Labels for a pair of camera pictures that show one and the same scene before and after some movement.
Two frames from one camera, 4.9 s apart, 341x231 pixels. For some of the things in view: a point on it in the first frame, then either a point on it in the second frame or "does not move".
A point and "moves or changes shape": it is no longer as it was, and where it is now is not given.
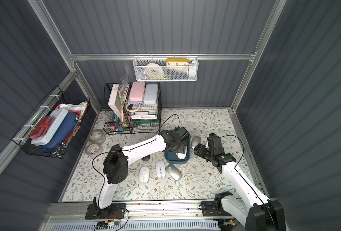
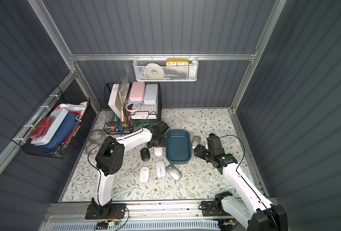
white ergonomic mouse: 181,156 moves or changes shape
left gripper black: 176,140 → 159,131
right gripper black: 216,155 does not move
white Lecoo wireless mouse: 144,174 does not move
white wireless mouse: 161,169 does not move
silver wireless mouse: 173,172 does not move
